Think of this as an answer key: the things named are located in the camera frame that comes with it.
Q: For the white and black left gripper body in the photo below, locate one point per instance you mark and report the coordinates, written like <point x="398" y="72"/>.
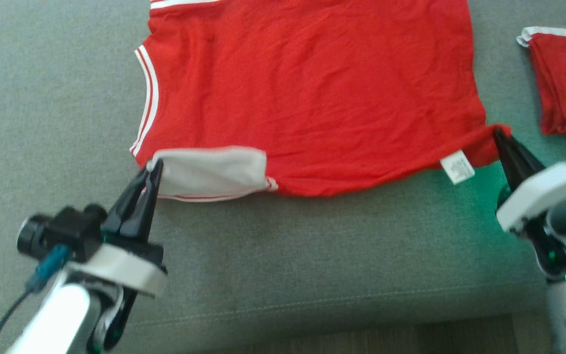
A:
<point x="121" y="270"/>

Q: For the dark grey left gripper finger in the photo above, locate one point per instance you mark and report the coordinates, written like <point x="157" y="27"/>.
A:
<point x="123" y="211"/>
<point x="145" y="211"/>

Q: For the white and grey right gripper body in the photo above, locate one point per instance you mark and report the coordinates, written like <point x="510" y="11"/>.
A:
<point x="543" y="196"/>

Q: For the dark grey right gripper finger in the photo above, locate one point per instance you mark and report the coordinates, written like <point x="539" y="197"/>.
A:
<point x="523" y="162"/>
<point x="509" y="167"/>

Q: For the red and white basketball jersey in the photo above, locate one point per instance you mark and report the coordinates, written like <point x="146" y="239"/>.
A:
<point x="312" y="98"/>

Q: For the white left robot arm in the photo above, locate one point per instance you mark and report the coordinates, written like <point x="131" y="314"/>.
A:
<point x="52" y="319"/>

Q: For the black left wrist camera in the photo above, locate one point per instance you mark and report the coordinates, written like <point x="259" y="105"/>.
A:
<point x="62" y="231"/>

